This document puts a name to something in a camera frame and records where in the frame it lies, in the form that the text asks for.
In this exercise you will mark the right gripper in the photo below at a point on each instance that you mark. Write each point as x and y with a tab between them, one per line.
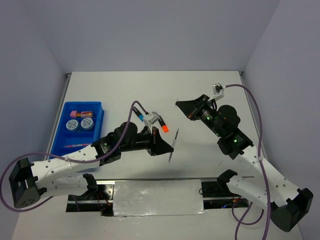
191	108

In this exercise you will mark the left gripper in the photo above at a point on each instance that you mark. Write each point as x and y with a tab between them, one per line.
158	145

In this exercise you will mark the grey clear pen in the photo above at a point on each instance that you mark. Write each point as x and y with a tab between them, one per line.
173	144

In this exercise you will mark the blue-capped black highlighter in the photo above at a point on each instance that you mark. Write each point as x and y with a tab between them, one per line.
138	114

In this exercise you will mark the orange clear pen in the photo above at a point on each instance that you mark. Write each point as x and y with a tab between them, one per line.
77	145

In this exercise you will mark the blue white round jar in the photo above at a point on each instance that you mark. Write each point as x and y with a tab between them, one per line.
73	125

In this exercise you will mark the pink pen bundle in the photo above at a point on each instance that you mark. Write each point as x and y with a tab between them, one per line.
81	114

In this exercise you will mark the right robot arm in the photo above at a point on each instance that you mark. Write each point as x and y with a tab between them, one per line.
287	203

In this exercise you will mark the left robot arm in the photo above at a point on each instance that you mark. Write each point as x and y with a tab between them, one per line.
63	175

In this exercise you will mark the orange-capped black highlighter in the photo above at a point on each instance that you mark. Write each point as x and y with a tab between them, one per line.
163	125

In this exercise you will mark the silver taped plate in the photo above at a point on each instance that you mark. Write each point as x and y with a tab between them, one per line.
157	198

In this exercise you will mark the blue plastic bin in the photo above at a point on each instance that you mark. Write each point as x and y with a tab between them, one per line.
64	137

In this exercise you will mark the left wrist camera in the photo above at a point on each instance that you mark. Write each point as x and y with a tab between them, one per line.
150	119

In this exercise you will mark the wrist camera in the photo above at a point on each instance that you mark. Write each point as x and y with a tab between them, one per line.
218	92
150	119

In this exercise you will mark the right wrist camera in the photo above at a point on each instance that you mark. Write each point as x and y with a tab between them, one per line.
218	92

